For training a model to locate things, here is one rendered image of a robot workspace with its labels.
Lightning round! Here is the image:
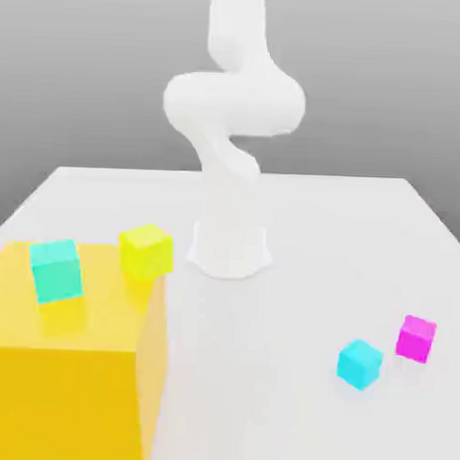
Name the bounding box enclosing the large orange box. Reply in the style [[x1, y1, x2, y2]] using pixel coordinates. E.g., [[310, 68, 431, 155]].
[[0, 239, 173, 460]]

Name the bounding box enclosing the small turquoise cube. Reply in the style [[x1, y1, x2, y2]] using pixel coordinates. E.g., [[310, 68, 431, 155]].
[[27, 237, 87, 307]]

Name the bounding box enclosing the small yellow cube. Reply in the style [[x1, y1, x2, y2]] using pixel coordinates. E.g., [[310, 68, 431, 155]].
[[117, 222, 176, 282]]

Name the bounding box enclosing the small magenta cube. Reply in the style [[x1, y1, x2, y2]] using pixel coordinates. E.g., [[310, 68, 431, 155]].
[[394, 314, 439, 365]]

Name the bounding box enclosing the small cyan cube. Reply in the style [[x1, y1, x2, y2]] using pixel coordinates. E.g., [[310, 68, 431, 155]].
[[335, 338, 384, 392]]

